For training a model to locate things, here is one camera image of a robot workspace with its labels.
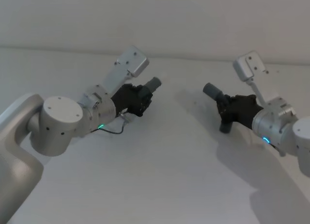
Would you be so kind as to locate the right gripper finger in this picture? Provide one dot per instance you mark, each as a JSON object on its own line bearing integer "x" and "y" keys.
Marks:
{"x": 225, "y": 123}
{"x": 213, "y": 91}

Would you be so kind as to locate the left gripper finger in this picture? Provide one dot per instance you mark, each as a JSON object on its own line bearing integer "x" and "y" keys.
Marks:
{"x": 153, "y": 84}
{"x": 146, "y": 103}

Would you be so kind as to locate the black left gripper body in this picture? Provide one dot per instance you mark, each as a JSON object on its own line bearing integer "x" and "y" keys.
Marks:
{"x": 126, "y": 98}

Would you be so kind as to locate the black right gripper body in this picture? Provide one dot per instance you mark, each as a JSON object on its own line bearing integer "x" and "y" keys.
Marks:
{"x": 243, "y": 110}

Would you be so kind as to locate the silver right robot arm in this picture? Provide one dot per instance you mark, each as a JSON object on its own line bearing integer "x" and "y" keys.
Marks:
{"x": 268, "y": 122}

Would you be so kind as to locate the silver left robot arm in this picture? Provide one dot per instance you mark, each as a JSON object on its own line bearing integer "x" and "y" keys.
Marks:
{"x": 58, "y": 117}

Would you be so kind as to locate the white table cloth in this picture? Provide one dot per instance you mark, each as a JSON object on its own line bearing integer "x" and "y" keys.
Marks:
{"x": 155, "y": 165}

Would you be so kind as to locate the white curtain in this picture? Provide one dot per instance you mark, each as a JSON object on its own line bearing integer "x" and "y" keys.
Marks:
{"x": 155, "y": 20}

